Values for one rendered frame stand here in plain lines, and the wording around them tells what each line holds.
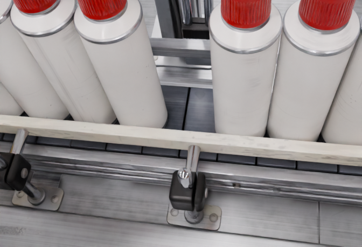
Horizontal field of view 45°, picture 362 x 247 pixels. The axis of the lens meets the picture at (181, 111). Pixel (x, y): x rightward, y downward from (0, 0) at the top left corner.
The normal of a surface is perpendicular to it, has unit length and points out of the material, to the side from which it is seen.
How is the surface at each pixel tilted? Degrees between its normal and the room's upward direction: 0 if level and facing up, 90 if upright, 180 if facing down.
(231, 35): 42
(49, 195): 0
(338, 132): 90
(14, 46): 90
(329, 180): 0
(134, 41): 90
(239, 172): 0
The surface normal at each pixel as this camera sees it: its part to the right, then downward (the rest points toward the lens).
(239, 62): -0.21, 0.86
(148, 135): -0.10, -0.50
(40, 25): 0.04, 0.18
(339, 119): -0.80, 0.55
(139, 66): 0.64, 0.63
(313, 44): -0.38, 0.21
